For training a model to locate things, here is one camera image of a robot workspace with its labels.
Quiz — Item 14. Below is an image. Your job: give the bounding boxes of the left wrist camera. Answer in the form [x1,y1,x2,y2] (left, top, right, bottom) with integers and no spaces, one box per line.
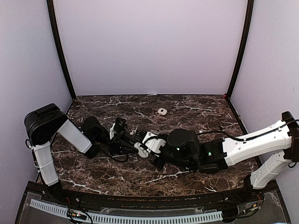
[109,117,127,140]

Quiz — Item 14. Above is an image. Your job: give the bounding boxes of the left black frame post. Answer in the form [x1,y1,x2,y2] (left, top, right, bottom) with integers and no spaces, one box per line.
[46,0,77,100]

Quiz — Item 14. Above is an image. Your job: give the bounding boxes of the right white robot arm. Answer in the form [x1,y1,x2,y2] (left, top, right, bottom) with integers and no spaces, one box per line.
[143,112,299,203]

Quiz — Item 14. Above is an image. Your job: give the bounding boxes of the green circuit board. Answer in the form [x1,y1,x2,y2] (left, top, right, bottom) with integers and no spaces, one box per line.
[67,209,87,220]

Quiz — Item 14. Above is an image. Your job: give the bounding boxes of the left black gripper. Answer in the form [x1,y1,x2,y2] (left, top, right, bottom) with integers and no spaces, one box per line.
[93,128,140,156]

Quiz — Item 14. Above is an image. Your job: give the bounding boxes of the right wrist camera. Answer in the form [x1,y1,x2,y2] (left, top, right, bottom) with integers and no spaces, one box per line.
[134,130,166,155]

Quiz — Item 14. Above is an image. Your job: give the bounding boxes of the white earbud charging case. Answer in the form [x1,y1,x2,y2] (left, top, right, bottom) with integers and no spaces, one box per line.
[134,142,151,158]

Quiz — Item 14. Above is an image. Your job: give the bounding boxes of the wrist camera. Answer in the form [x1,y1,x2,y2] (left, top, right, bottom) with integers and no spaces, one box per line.
[134,130,166,155]
[109,117,127,140]

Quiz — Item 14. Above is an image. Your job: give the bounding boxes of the grey slotted cable duct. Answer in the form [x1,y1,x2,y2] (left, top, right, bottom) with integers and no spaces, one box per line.
[29,199,223,224]

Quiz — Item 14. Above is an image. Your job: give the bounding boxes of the black front rail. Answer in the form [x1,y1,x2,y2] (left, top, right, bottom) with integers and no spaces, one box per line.
[62,188,245,211]

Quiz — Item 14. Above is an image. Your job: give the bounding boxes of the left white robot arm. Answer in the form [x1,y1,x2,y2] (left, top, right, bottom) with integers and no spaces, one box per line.
[24,103,127,203]

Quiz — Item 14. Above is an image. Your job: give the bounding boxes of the right black frame post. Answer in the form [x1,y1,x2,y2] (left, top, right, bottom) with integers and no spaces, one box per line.
[226,0,254,101]

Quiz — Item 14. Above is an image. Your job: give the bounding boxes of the black frame post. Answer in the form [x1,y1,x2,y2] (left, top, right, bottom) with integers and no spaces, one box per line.
[46,0,77,100]
[226,0,254,101]

